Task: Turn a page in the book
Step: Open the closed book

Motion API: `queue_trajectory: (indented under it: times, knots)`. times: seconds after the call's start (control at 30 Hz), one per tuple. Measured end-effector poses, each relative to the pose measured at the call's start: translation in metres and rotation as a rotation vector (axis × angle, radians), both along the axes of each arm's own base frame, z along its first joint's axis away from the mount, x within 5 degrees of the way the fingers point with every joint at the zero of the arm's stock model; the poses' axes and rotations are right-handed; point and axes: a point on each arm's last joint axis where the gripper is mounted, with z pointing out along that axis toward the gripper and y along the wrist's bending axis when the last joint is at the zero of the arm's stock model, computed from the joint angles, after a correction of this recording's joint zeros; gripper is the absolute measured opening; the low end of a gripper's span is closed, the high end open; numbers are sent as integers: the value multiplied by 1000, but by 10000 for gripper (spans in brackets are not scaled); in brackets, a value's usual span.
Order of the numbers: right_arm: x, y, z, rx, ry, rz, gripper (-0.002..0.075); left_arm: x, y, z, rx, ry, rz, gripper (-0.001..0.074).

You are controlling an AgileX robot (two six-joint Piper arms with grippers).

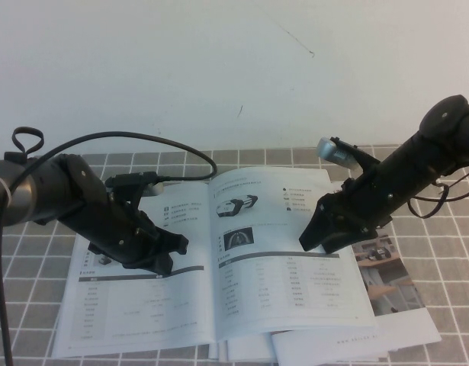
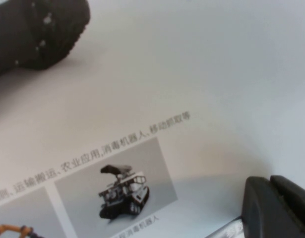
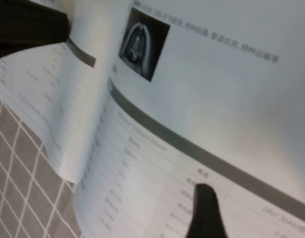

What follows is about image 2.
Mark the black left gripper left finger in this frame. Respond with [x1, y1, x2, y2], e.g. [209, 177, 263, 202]
[242, 175, 305, 238]

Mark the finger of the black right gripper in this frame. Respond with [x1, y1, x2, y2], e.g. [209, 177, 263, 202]
[0, 0, 91, 80]

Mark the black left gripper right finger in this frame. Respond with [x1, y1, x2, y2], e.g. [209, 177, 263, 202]
[270, 175, 305, 238]

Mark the white product manual book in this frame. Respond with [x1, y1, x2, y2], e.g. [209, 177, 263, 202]
[0, 0, 305, 238]

